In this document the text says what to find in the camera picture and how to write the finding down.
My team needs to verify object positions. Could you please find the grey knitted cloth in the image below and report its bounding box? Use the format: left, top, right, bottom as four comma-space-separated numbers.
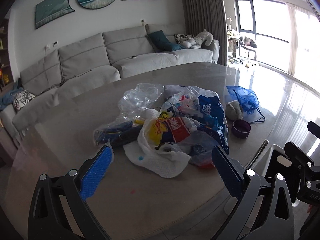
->
225, 100, 244, 121

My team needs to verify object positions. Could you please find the white trash bin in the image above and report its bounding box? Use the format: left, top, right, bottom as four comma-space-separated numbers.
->
212, 145, 300, 220

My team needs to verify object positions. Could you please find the purple round lid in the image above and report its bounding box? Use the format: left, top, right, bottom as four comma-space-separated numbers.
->
232, 119, 251, 139

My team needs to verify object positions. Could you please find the blue white plastic bag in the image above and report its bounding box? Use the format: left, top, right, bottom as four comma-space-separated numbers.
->
161, 86, 229, 169

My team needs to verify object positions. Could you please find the white printed plastic bag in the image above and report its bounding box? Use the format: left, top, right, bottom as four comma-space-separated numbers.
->
123, 109, 198, 178

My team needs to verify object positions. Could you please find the chair by window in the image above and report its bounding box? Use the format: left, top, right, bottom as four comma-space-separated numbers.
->
238, 36, 258, 59

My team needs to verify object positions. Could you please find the dark blue wrapper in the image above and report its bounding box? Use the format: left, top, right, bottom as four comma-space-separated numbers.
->
93, 121, 143, 148

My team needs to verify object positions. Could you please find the floral cushion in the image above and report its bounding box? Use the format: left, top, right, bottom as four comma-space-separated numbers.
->
12, 90, 37, 112

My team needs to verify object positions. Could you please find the blue blanket on sofa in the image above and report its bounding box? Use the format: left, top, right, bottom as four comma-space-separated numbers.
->
0, 78, 23, 111

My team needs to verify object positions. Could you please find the clear plastic wrapper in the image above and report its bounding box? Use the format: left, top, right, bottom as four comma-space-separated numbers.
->
117, 83, 164, 121

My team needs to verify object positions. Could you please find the grey plush toy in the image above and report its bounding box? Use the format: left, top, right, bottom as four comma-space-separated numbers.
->
180, 30, 214, 49

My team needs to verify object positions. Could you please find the black white patterned cushion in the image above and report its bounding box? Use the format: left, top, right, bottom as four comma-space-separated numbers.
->
174, 34, 195, 44

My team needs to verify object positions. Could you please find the teal cushion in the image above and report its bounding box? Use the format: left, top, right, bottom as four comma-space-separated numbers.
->
148, 30, 185, 52

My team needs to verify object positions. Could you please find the grey curtain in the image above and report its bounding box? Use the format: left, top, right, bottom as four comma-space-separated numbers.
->
182, 0, 227, 66

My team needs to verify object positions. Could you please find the grey sectional sofa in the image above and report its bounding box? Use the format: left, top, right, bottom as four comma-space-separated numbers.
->
1, 24, 220, 147

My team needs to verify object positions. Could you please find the blue mesh drawstring bag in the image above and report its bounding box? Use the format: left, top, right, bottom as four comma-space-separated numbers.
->
226, 86, 266, 124

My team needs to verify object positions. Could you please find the black cable on sofa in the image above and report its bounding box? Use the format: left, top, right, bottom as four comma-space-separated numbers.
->
39, 45, 93, 94

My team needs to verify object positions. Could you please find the left teal wall panel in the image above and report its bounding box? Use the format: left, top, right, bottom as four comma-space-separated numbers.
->
35, 0, 75, 29

